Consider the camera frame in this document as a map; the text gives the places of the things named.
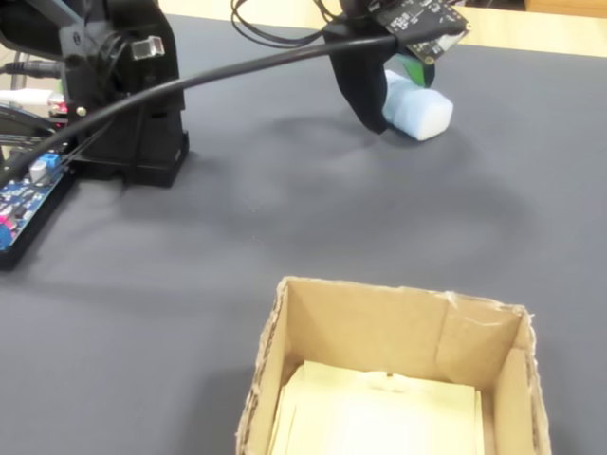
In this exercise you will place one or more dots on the black camera circuit board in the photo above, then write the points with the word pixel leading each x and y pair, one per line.
pixel 417 14

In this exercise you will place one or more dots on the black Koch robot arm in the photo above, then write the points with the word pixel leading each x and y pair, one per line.
pixel 137 118

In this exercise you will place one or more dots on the black barrel power plug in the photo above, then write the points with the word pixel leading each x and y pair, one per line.
pixel 33 69

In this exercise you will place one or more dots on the blue controller circuit board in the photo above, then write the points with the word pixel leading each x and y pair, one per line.
pixel 23 196

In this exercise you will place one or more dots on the white and blue sponge block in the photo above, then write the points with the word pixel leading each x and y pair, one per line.
pixel 417 114

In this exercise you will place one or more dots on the white usb plug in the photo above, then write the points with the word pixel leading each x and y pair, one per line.
pixel 23 97

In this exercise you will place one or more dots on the brown cardboard box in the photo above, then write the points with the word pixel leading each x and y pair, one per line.
pixel 360 322

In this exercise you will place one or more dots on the black board holder plate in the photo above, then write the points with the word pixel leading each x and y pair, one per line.
pixel 19 258

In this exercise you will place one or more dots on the dark grey table mat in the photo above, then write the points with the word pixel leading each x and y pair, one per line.
pixel 189 308

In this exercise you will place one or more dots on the pale yellow paper sheets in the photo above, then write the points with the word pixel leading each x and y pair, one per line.
pixel 379 417

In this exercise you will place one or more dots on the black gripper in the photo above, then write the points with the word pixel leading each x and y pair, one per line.
pixel 358 14

